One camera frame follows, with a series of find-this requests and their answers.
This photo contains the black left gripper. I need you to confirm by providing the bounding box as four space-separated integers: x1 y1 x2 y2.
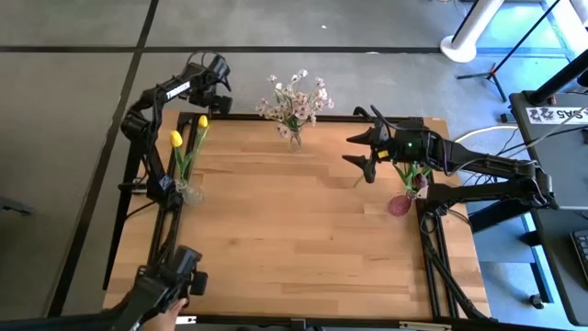
186 52 233 106

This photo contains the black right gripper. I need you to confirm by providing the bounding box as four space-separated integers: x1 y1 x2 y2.
341 117 435 184

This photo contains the dark red tulip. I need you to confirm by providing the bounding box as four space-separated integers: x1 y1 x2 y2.
393 163 414 194
411 163 433 194

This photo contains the purple glass vase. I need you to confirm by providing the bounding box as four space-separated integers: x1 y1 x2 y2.
387 186 428 218

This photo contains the slim clear glass vase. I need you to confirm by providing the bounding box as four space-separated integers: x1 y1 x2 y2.
287 128 304 153

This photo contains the wide clear glass vase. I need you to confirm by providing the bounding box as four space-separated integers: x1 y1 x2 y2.
174 178 204 207

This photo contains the white floor stand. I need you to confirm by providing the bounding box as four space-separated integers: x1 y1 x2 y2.
439 0 506 64

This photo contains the black tripod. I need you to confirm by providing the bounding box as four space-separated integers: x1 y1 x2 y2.
456 0 562 103

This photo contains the white printed label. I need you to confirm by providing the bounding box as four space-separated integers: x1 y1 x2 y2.
525 107 588 125

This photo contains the black desk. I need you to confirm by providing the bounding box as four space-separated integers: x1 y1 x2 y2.
508 89 588 211
530 206 588 327

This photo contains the black slanted pole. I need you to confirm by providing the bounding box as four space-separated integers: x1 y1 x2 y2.
526 48 588 107

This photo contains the black lower desk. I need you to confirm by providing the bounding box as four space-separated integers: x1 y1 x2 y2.
530 206 588 327

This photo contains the black keyboard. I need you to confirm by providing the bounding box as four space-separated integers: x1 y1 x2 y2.
571 228 588 284

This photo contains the person's hand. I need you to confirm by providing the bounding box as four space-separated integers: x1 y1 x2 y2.
141 297 189 331

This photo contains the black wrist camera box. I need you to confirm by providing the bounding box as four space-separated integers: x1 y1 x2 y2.
209 94 233 116

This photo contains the black aluminium table frame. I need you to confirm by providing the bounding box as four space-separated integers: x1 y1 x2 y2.
103 108 492 331

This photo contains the white cable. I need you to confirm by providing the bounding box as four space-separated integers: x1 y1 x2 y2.
450 123 520 147

